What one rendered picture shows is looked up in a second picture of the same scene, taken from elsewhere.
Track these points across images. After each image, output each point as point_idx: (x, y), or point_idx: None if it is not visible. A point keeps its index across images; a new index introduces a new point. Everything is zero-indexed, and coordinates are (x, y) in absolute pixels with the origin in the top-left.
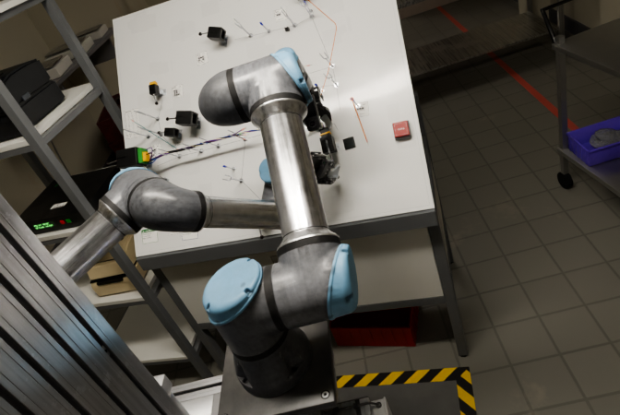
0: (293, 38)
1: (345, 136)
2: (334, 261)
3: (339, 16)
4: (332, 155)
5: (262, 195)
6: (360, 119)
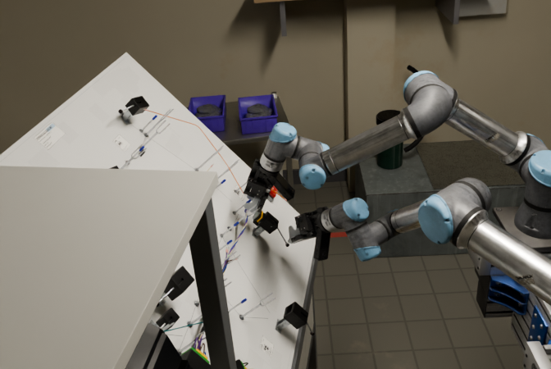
0: (151, 160)
1: (251, 218)
2: (531, 134)
3: (162, 127)
4: (259, 239)
5: (362, 236)
6: (245, 200)
